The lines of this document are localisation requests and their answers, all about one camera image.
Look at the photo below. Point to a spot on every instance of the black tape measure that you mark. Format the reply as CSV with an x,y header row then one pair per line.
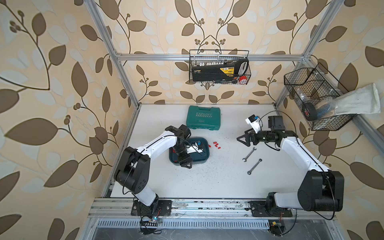
x,y
309,111

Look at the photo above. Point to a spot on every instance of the teal plastic storage box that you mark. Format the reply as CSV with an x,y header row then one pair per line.
x,y
204,156

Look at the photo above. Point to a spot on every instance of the red white tape roll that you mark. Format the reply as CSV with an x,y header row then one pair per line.
x,y
243,80

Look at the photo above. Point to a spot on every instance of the green tool case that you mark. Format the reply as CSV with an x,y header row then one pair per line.
x,y
204,118

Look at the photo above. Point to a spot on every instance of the silver wrench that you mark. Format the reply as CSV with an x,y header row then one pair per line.
x,y
249,172
249,154

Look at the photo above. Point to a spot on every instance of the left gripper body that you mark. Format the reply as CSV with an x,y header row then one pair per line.
x,y
182,153

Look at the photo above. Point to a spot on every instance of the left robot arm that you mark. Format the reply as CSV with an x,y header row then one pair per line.
x,y
133,169

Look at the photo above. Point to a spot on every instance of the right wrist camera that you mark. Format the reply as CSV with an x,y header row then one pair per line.
x,y
255,123

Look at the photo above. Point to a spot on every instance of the upper silver wrench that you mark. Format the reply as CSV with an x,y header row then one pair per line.
x,y
249,154

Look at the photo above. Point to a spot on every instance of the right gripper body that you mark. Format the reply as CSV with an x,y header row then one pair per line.
x,y
262,136

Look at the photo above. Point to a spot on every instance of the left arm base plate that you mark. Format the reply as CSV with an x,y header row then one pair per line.
x,y
159,208

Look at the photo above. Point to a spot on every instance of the black wire basket right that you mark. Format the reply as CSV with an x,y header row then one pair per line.
x,y
311,85

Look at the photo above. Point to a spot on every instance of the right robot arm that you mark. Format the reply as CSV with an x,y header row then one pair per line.
x,y
321,190

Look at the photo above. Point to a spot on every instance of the lower silver wrench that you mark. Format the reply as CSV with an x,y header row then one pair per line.
x,y
249,172

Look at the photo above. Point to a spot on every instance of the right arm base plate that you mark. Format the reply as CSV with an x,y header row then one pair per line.
x,y
264,209

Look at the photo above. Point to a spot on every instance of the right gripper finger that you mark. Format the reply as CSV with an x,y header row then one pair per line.
x,y
244,137
245,142

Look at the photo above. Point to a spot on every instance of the black wire basket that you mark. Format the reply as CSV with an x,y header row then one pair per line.
x,y
217,55
311,85

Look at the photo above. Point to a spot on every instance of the black wire basket back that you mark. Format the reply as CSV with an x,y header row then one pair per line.
x,y
217,55

